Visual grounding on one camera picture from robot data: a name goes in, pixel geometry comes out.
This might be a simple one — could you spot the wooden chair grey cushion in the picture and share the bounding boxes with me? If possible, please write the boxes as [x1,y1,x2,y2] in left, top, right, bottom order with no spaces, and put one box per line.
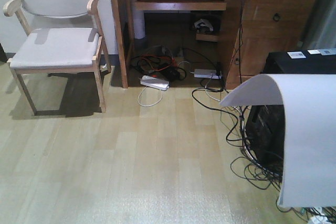
[3,0,111,114]

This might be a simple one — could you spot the white power strip right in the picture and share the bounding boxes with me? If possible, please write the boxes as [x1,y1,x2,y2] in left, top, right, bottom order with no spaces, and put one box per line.
[194,69,222,79]

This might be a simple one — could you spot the wooden desk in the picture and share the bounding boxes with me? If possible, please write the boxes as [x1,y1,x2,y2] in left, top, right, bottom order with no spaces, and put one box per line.
[111,0,316,89]

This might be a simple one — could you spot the white power strip left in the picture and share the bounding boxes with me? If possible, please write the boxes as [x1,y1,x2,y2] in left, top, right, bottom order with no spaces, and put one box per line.
[140,76,170,91]

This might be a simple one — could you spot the orange cable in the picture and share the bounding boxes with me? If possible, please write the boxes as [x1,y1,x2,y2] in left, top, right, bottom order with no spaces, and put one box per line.
[138,55,176,74]

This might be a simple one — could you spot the black computer tower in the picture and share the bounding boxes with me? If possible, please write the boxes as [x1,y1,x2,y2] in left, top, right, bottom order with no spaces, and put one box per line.
[245,49,335,175]

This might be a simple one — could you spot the white paper sheets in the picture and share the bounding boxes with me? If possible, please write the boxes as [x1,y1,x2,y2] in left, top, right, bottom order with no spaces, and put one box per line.
[220,74,335,207]

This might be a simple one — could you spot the white power strip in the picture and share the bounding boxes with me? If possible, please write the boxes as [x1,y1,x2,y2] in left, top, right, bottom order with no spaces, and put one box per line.
[140,76,170,91]
[194,69,222,79]

